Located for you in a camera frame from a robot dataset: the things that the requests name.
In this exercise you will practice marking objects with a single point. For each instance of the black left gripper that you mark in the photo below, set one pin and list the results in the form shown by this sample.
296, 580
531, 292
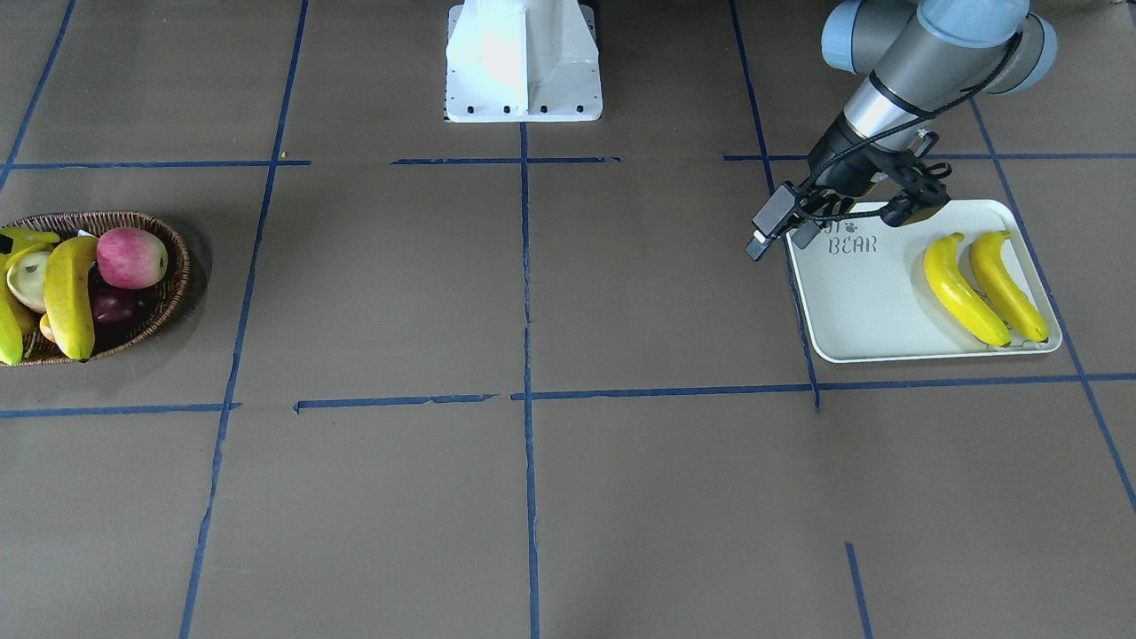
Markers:
835, 166

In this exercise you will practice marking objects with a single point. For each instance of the yellow banana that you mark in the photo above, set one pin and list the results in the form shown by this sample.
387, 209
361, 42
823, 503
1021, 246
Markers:
66, 296
1005, 296
953, 291

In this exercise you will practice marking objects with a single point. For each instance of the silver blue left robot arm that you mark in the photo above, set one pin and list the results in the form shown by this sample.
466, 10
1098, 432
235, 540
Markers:
919, 59

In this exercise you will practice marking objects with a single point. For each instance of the brown wicker basket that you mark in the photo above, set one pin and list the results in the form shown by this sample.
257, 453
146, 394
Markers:
162, 301

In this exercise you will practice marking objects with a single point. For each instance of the white bear tray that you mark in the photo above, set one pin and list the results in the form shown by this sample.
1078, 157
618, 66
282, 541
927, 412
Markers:
865, 296

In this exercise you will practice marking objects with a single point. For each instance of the pink red apple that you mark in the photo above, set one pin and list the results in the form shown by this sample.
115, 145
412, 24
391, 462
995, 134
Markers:
131, 258

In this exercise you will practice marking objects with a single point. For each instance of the dark purple plum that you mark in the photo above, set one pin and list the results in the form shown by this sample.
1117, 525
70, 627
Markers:
116, 309

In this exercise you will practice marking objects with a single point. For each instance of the yellow-green banana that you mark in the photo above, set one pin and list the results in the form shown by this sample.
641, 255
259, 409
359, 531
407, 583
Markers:
18, 322

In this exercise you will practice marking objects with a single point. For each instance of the pale yellow apple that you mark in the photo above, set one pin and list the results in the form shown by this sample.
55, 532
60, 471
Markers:
25, 278

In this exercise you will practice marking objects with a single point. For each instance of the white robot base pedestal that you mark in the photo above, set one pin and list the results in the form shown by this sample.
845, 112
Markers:
522, 61

